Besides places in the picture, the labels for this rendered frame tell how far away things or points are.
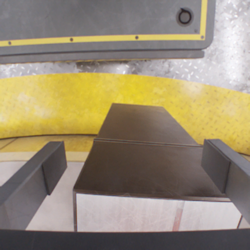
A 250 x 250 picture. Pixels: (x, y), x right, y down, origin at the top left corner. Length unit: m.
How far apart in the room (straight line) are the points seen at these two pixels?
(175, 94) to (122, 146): 0.64
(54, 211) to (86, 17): 0.60
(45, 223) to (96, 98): 0.52
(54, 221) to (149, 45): 0.64
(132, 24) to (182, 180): 0.40
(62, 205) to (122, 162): 0.52
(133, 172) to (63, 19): 0.43
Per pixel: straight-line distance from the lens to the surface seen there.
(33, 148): 0.80
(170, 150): 0.23
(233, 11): 0.93
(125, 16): 0.49
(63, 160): 0.17
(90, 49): 0.49
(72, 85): 0.84
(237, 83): 0.94
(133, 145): 0.22
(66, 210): 0.70
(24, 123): 0.97
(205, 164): 0.17
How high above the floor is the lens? 0.80
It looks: 73 degrees down
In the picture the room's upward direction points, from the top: 177 degrees counter-clockwise
